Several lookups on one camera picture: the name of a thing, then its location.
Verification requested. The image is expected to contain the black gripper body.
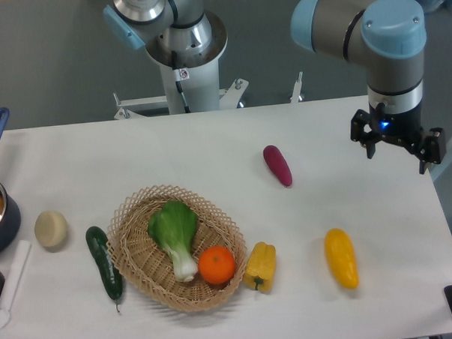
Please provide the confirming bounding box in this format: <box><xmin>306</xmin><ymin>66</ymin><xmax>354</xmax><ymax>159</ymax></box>
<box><xmin>350</xmin><ymin>103</ymin><xmax>447</xmax><ymax>165</ymax></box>

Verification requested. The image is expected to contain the yellow mango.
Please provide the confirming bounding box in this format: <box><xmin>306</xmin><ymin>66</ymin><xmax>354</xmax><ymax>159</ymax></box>
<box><xmin>324</xmin><ymin>228</ymin><xmax>359</xmax><ymax>290</ymax></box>

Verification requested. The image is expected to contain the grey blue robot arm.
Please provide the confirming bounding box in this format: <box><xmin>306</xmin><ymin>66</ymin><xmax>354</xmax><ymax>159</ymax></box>
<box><xmin>103</xmin><ymin>0</ymin><xmax>446</xmax><ymax>171</ymax></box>

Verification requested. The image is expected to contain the purple sweet potato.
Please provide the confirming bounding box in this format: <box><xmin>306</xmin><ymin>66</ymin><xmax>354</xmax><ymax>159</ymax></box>
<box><xmin>263</xmin><ymin>145</ymin><xmax>293</xmax><ymax>188</ymax></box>

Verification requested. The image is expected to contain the yellow bell pepper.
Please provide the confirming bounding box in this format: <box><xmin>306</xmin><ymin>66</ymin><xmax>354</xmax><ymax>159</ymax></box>
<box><xmin>243</xmin><ymin>241</ymin><xmax>277</xmax><ymax>293</ymax></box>

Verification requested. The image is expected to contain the orange fruit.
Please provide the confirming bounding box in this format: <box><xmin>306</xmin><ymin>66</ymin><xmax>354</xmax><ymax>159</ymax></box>
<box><xmin>198</xmin><ymin>245</ymin><xmax>236</xmax><ymax>285</ymax></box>

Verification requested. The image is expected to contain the green bok choy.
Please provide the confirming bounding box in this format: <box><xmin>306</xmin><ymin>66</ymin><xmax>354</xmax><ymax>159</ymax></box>
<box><xmin>148</xmin><ymin>200</ymin><xmax>198</xmax><ymax>283</ymax></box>

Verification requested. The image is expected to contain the woven wicker basket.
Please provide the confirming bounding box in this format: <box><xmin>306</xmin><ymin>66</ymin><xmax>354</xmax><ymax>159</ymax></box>
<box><xmin>107</xmin><ymin>185</ymin><xmax>247</xmax><ymax>312</ymax></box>

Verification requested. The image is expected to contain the dark green cucumber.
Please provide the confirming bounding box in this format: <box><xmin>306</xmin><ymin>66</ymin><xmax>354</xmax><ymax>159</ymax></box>
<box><xmin>85</xmin><ymin>226</ymin><xmax>123</xmax><ymax>312</ymax></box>

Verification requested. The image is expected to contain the beige round potato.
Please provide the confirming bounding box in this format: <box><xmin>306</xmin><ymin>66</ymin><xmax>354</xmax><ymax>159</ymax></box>
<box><xmin>34</xmin><ymin>210</ymin><xmax>68</xmax><ymax>248</ymax></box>

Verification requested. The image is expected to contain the white rolled cloth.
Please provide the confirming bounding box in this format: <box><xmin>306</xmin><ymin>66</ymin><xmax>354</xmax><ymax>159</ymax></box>
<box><xmin>0</xmin><ymin>240</ymin><xmax>31</xmax><ymax>330</ymax></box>

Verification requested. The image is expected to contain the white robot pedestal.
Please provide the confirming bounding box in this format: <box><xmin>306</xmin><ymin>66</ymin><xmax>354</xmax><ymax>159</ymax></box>
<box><xmin>110</xmin><ymin>55</ymin><xmax>306</xmax><ymax>121</ymax></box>

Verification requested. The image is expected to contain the black cable on pedestal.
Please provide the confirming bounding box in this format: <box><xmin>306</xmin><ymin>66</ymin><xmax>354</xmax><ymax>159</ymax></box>
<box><xmin>170</xmin><ymin>49</ymin><xmax>191</xmax><ymax>115</ymax></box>

